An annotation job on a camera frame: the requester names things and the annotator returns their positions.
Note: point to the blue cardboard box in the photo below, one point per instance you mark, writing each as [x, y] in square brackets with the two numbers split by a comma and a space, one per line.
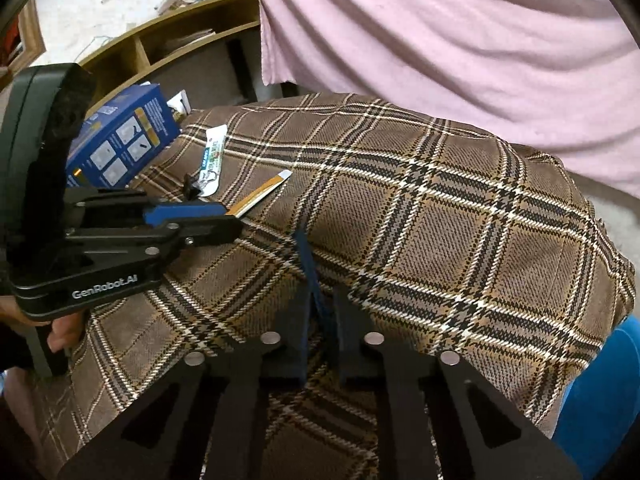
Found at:
[125, 135]

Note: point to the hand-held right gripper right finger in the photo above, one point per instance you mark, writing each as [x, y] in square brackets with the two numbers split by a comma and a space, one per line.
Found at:
[350, 340]

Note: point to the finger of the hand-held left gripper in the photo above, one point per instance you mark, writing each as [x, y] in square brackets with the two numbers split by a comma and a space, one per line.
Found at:
[200, 232]
[180, 210]

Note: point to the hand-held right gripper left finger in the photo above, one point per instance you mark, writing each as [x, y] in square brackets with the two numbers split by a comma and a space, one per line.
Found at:
[307, 270]

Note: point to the pink hanging cloth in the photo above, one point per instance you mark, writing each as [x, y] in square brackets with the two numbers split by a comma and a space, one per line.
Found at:
[450, 35]

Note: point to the wooden picture frame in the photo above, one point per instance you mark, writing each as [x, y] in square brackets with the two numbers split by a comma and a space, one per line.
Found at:
[32, 35]

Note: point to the white toothpaste tube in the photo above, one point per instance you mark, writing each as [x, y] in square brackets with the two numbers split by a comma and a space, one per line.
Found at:
[212, 160]

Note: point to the curved wooden shelf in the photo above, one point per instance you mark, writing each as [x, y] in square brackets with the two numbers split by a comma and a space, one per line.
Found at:
[200, 15]

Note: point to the blue plastic basin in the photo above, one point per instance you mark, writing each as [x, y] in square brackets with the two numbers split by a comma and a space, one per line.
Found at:
[600, 400]

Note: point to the papers in shelf cubby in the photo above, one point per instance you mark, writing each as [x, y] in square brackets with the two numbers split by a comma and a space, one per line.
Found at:
[187, 41]

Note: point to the orange white paper strip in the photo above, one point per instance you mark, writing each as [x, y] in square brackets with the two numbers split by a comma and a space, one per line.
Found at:
[262, 191]

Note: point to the person's left hand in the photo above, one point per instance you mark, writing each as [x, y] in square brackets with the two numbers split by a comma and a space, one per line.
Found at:
[67, 332]

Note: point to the brown plaid blanket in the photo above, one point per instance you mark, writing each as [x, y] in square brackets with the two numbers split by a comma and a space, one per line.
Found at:
[450, 240]

